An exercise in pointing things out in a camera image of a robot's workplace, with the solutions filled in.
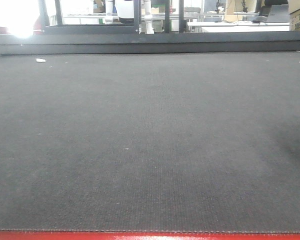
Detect dark grey table mat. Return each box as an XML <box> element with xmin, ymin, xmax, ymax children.
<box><xmin>0</xmin><ymin>51</ymin><xmax>300</xmax><ymax>233</ymax></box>

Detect white work table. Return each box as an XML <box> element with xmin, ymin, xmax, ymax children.
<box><xmin>187</xmin><ymin>21</ymin><xmax>290</xmax><ymax>33</ymax></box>

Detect white paper scrap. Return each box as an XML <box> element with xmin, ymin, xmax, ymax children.
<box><xmin>35</xmin><ymin>58</ymin><xmax>46</xmax><ymax>63</ymax></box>

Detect labelled cardboard box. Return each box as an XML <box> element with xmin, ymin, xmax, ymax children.
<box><xmin>288</xmin><ymin>0</ymin><xmax>300</xmax><ymax>31</ymax></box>

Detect black metal frame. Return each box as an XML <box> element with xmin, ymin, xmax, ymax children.
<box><xmin>0</xmin><ymin>0</ymin><xmax>300</xmax><ymax>55</ymax></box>

